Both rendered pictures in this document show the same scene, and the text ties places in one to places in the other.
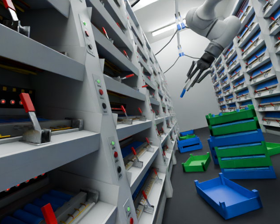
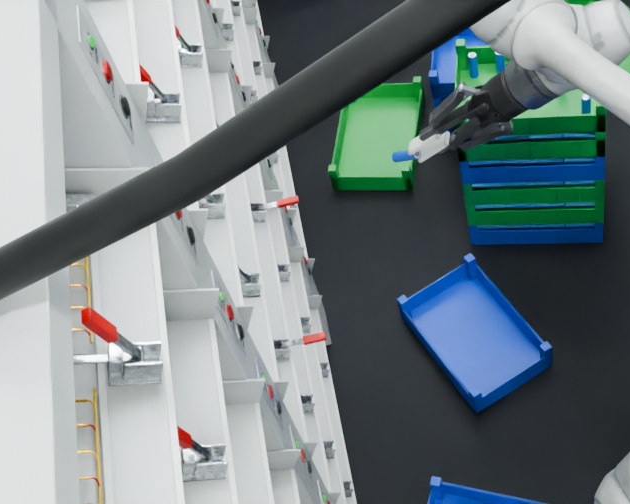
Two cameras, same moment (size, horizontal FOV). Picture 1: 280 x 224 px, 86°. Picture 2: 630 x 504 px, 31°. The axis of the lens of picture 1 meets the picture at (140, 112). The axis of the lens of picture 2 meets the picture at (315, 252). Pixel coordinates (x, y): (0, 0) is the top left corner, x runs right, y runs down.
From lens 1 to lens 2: 170 cm
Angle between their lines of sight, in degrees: 59
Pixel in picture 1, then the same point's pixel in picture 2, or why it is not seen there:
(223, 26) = not seen: hidden behind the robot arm
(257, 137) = (589, 171)
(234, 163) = (511, 218)
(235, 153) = (520, 198)
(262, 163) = (581, 218)
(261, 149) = (590, 194)
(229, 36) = not seen: hidden behind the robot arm
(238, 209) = (505, 390)
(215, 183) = (451, 281)
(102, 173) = not seen: outside the picture
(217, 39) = (556, 84)
